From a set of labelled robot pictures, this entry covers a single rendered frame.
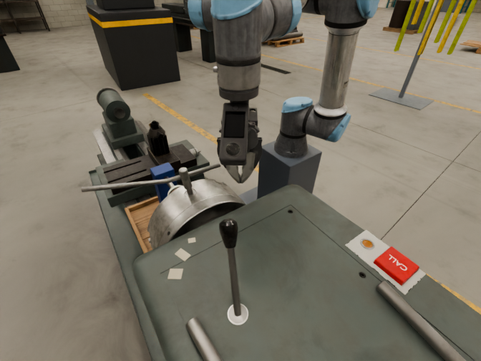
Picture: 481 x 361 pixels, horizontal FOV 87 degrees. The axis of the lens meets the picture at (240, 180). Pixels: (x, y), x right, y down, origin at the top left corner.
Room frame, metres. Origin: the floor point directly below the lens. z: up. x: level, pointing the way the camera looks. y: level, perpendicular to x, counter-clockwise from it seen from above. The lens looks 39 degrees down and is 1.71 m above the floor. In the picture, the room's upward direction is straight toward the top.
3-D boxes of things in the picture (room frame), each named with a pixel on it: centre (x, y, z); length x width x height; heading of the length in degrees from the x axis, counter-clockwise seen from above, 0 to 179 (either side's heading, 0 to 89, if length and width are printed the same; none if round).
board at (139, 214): (0.78, 0.29, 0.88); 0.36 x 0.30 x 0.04; 124
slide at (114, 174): (1.06, 0.46, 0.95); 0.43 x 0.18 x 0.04; 124
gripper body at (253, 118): (0.46, 0.00, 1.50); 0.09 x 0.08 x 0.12; 178
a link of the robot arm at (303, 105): (0.98, -0.23, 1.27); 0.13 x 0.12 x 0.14; 53
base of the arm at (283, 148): (0.98, -0.23, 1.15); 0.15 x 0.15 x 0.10
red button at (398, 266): (0.29, -0.31, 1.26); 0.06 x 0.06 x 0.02; 34
